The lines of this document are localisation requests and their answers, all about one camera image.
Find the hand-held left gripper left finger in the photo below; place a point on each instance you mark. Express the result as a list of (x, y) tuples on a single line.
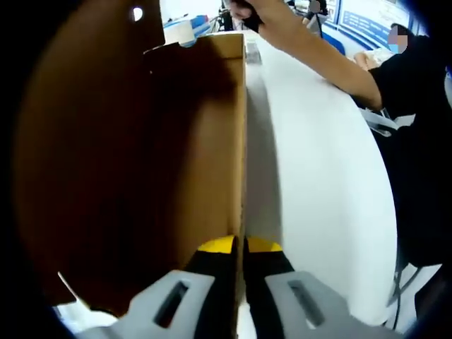
[(212, 261)]

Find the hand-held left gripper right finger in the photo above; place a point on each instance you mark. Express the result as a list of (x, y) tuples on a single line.
[(272, 261)]

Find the brown cardboard shoe box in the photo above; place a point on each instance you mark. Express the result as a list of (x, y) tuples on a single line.
[(106, 159)]

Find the person's right hand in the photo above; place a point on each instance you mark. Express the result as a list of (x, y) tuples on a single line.
[(243, 12)]

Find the blue white wall poster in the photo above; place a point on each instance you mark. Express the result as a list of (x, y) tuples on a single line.
[(363, 21)]

